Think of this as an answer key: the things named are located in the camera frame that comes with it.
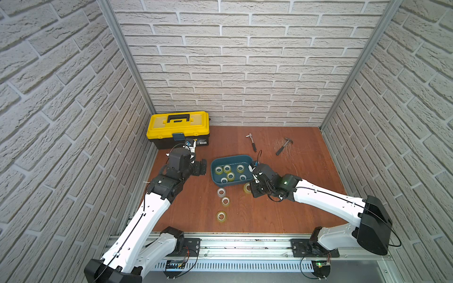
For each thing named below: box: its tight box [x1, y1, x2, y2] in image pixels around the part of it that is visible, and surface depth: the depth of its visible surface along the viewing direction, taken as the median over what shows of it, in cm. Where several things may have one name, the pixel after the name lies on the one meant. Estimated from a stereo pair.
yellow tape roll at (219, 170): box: [214, 166, 223, 176], surface depth 99 cm
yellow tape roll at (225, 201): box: [221, 196, 231, 207], surface depth 87 cm
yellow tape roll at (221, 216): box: [215, 210, 228, 223], surface depth 83 cm
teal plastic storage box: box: [210, 154, 254, 187], surface depth 99 cm
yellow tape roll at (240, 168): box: [236, 164, 245, 174], surface depth 99 cm
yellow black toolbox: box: [146, 110, 210, 150], surface depth 100 cm
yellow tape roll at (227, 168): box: [222, 164, 232, 174], surface depth 99 cm
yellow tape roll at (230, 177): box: [226, 172, 235, 182], surface depth 96 cm
